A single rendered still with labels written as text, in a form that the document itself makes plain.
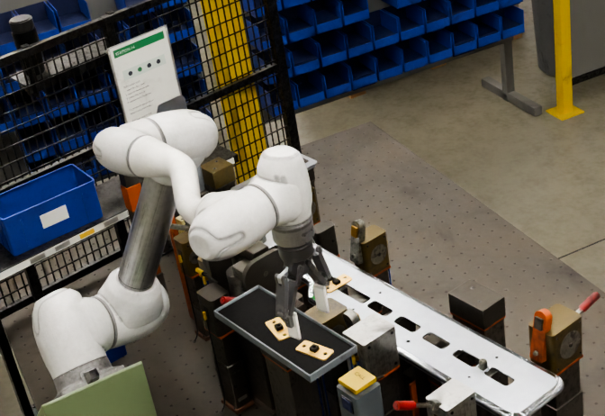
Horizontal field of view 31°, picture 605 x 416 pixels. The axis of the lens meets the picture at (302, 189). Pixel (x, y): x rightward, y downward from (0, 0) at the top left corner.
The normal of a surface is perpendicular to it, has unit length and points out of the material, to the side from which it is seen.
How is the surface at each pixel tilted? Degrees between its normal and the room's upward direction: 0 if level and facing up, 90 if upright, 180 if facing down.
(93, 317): 51
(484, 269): 0
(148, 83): 90
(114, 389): 90
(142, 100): 90
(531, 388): 0
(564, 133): 0
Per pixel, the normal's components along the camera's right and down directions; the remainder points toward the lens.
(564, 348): 0.63, 0.30
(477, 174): -0.15, -0.86
